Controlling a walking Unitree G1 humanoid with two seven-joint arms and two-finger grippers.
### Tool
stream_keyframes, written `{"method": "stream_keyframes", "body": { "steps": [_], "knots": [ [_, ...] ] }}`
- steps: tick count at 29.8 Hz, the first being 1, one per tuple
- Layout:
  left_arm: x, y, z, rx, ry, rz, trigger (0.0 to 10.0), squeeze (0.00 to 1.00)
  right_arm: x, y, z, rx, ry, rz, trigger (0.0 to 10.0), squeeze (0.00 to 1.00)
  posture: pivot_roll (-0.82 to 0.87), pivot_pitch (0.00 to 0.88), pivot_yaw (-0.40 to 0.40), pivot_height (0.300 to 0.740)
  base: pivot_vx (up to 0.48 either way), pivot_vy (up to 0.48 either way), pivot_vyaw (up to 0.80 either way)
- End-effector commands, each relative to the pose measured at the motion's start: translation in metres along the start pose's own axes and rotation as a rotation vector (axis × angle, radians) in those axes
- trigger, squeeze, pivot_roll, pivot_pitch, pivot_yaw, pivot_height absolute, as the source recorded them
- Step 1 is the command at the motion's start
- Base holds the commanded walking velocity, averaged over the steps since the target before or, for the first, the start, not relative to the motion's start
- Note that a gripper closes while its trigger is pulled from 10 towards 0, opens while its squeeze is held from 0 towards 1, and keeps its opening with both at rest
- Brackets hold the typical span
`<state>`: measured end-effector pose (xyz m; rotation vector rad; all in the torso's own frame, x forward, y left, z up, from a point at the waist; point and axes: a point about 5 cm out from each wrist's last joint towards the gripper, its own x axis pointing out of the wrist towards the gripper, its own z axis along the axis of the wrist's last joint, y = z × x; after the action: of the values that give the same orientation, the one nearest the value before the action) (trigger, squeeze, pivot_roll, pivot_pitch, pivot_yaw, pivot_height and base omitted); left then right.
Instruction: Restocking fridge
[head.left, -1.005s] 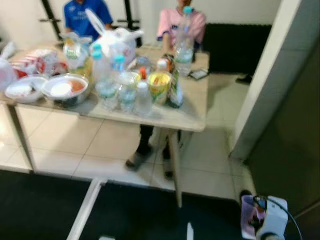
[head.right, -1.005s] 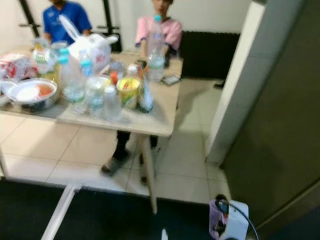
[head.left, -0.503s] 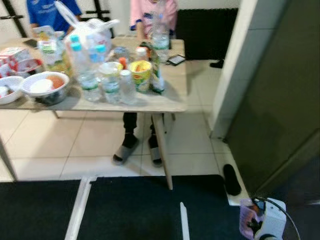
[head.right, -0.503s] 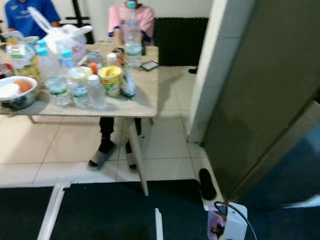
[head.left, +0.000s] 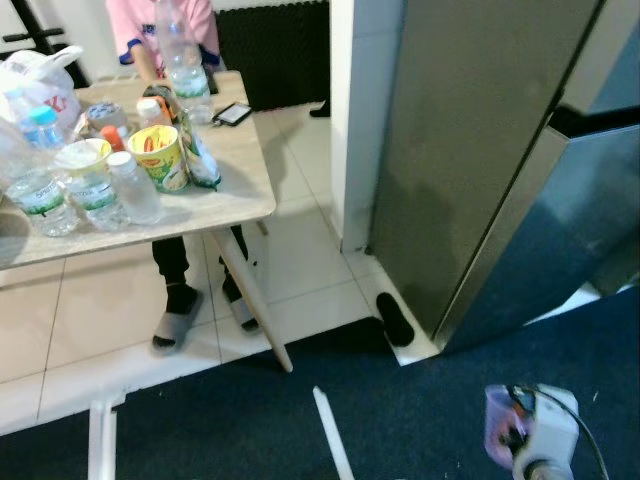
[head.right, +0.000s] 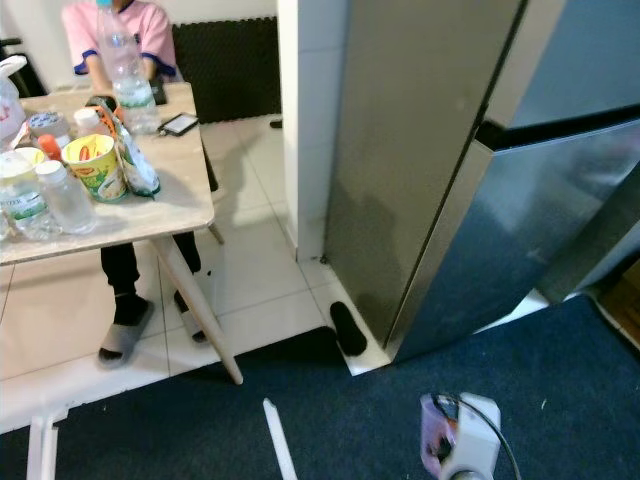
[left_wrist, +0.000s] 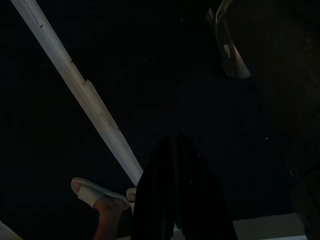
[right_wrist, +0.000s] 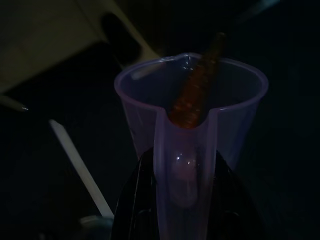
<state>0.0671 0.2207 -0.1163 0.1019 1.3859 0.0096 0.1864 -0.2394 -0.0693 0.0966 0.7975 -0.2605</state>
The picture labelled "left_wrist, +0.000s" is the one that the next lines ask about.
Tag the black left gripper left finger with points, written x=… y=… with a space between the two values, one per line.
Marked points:
x=155 y=195

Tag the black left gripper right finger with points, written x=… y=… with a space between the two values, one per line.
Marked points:
x=202 y=200

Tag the grey slipper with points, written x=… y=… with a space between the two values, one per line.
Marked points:
x=130 y=193
x=85 y=187

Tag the black floor mat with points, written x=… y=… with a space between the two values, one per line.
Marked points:
x=37 y=125

